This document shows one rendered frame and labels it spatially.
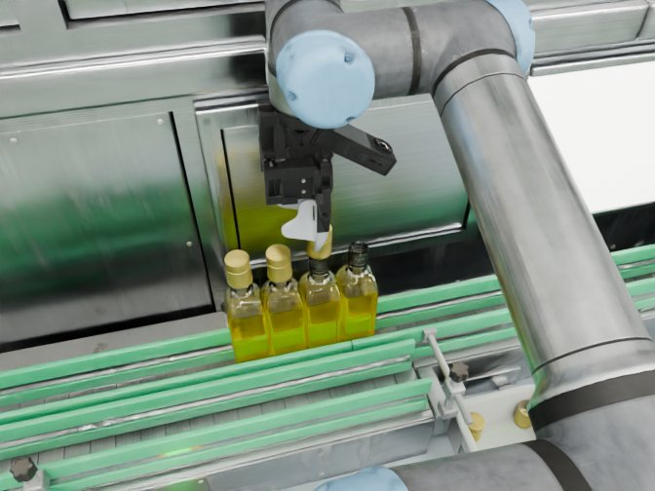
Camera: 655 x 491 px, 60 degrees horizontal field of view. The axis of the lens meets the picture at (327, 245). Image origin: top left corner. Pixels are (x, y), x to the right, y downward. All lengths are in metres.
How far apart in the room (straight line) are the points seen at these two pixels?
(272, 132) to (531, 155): 0.33
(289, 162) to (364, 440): 0.49
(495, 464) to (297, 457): 0.64
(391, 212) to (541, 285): 0.61
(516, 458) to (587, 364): 0.07
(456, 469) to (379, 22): 0.34
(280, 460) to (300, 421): 0.08
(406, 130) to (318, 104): 0.42
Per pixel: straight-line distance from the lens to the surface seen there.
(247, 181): 0.86
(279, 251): 0.78
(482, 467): 0.33
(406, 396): 0.91
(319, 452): 0.95
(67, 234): 0.96
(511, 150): 0.43
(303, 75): 0.46
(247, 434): 0.89
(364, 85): 0.47
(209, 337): 0.96
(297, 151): 0.67
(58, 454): 1.01
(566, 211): 0.41
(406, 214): 0.99
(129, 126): 0.84
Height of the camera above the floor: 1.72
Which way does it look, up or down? 45 degrees down
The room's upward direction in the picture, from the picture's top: straight up
